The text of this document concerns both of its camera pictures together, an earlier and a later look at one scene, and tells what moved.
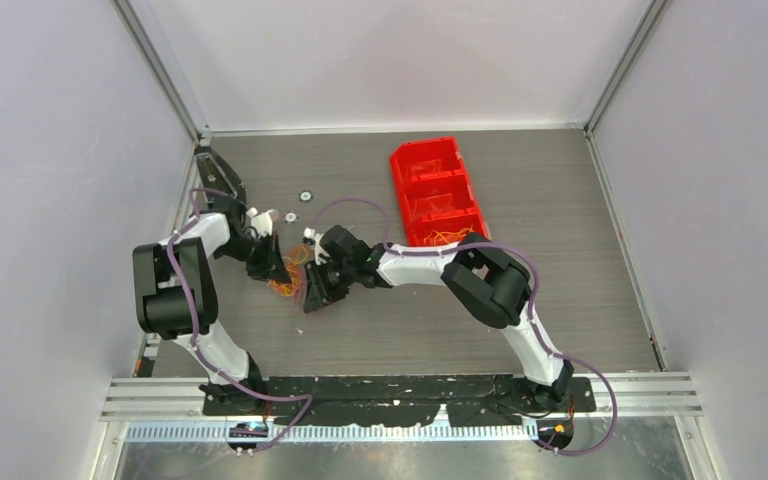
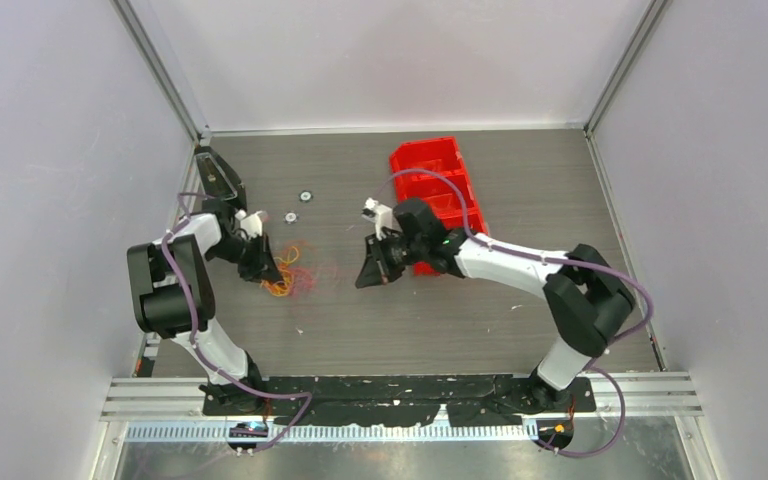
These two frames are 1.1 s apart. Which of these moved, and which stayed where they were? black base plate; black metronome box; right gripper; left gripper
Moved: right gripper
Stayed: black metronome box; left gripper; black base plate
